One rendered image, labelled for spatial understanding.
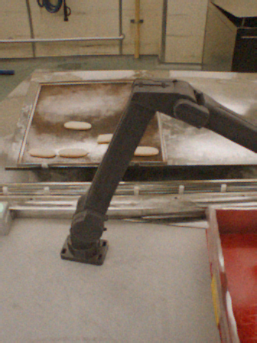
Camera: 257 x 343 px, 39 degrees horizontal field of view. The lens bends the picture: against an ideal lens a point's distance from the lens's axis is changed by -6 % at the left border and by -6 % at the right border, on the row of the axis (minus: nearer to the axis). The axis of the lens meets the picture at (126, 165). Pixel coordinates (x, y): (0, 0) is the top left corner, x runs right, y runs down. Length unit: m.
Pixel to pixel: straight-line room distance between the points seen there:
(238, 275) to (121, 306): 0.32
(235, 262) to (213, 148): 0.46
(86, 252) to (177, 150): 0.51
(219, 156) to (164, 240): 0.39
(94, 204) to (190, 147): 0.54
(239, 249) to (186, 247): 0.15
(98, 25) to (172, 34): 0.92
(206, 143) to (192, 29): 3.28
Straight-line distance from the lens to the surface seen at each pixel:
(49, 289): 0.99
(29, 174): 1.36
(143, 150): 1.28
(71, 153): 1.28
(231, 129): 0.80
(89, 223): 0.91
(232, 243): 1.11
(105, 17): 4.75
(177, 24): 4.51
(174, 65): 4.64
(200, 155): 1.31
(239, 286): 1.01
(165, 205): 1.14
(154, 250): 1.06
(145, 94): 0.73
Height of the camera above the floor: 1.60
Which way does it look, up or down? 35 degrees down
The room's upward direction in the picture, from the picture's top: straight up
